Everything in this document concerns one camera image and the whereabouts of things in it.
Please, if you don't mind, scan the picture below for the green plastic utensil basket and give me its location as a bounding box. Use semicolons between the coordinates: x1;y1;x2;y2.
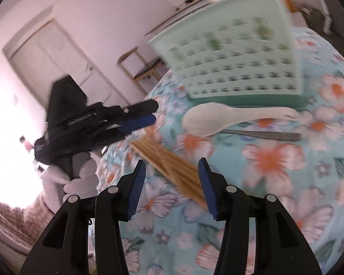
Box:
147;0;308;108

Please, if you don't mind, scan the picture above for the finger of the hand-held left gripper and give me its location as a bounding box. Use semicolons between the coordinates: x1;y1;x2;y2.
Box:
115;114;157;135
87;99;159;124

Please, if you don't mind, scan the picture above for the green fabric bag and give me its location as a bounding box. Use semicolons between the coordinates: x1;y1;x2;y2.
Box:
302;6;329;33

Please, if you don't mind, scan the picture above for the person's left hand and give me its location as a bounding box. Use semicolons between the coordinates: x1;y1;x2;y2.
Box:
42;150;100;207

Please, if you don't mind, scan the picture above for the person's left forearm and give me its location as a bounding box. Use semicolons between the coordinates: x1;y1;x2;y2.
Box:
0;193;58;255

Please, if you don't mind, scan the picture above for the metal spoon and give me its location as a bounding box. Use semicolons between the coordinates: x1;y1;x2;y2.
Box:
219;129;302;142

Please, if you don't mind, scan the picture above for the white wooden door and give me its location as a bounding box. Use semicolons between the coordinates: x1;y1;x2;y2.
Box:
2;17;129;109

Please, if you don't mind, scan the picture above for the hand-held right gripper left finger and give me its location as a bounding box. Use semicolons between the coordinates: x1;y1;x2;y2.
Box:
19;160;147;275

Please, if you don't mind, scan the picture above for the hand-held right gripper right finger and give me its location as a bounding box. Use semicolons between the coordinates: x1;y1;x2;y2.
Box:
198;157;323;275

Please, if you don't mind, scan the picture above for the wooden chair with dark seat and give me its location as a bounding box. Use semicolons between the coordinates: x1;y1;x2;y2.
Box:
117;47;168;95

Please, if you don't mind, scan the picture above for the white board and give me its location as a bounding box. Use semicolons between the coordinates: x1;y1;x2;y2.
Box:
318;0;332;33

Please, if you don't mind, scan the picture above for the white side table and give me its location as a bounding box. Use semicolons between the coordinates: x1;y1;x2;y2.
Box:
145;0;267;37

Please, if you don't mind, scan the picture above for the floral blue tablecloth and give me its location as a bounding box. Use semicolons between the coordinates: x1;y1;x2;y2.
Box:
96;26;344;275

